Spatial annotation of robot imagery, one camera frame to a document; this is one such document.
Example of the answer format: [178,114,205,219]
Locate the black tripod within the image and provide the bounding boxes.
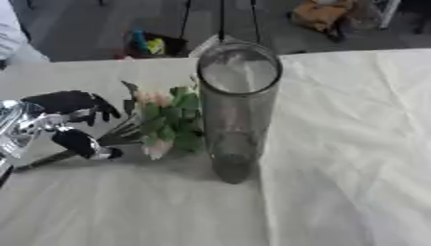
[176,0,263,45]

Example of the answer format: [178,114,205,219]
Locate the person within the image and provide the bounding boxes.
[0,0,53,70]

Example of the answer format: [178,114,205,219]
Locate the tan bag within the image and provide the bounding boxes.
[288,0,357,42]

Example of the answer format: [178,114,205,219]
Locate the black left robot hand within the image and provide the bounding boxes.
[18,89,125,161]

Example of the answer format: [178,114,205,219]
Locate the white chair leg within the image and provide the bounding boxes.
[378,0,404,31]

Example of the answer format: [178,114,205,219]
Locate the tall clear glass vase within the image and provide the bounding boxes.
[195,41,285,185]

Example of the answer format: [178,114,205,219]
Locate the black bag with colourful items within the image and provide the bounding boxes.
[115,28,190,60]

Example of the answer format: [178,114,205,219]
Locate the pink flower bunch green leaves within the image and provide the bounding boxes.
[13,80,208,172]

